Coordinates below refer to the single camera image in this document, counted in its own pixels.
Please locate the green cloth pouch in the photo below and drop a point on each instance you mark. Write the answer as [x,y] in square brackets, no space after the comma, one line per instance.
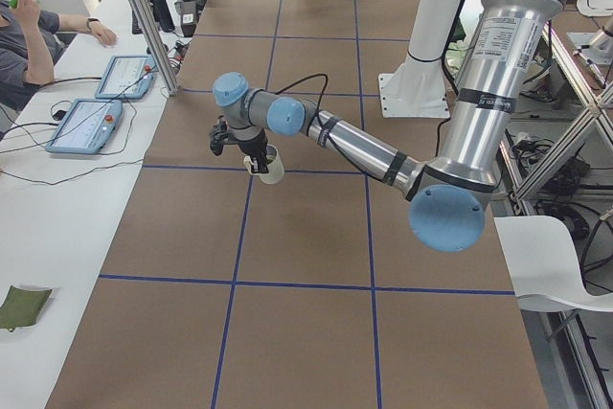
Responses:
[22,307]

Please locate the upper blue teach pendant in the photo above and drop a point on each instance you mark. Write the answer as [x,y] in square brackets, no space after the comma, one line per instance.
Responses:
[127,76]

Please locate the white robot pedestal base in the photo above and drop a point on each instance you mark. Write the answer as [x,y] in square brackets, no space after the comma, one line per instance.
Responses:
[417,89]

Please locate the lower blue teach pendant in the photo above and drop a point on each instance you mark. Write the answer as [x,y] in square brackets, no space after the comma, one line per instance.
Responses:
[86,127]

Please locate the aluminium frame post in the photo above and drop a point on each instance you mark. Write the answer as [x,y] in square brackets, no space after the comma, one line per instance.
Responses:
[155,44]

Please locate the black water bottle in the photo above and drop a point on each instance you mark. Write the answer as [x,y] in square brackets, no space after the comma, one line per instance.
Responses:
[162,15]

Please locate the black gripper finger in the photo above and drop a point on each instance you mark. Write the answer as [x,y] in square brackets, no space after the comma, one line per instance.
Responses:
[261,164]

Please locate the white plastic chair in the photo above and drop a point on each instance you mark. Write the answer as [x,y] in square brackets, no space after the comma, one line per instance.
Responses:
[544,266]

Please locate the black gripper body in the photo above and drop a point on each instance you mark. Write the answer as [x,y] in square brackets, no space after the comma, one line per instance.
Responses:
[252,145]

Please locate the blue teach pendant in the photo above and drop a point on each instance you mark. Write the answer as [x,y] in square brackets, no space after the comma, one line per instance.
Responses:
[86,127]
[127,76]

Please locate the seated person grey shirt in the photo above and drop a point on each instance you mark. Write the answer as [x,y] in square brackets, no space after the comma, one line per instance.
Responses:
[30,47]

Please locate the white mug with handle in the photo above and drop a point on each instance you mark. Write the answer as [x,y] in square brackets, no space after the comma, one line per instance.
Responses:
[275,166]

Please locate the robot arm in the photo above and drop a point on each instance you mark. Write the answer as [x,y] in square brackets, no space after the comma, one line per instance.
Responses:
[448,194]

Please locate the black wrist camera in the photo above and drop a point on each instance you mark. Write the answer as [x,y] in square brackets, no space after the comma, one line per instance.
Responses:
[221,136]

